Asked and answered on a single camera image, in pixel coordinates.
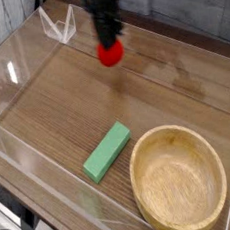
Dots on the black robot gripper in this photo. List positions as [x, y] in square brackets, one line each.
[106, 18]

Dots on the red plush strawberry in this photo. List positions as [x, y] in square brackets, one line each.
[111, 56]

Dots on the green rectangular block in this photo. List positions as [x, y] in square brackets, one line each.
[101, 159]

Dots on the wooden bowl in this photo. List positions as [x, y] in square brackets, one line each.
[178, 179]

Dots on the clear acrylic corner bracket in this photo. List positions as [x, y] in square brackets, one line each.
[59, 31]

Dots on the clear acrylic tray wall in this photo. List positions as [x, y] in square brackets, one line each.
[57, 102]

